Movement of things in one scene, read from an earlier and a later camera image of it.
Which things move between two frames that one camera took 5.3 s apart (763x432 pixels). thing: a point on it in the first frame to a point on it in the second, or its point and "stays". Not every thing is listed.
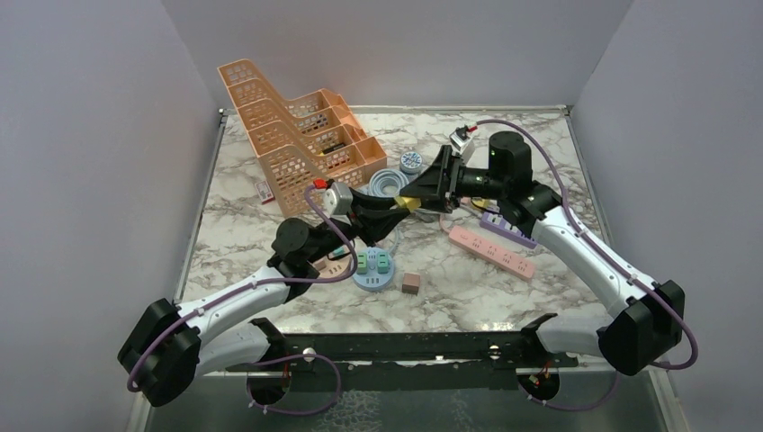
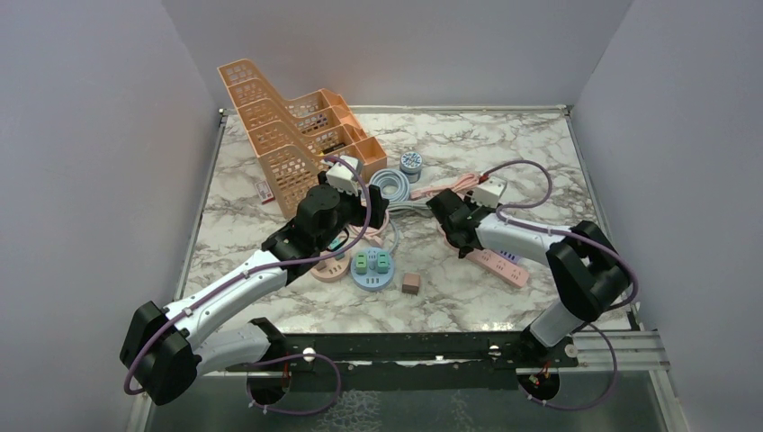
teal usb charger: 382,263 stays
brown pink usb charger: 411,282 stays
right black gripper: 437,186 to 468,202
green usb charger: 362,263 stays
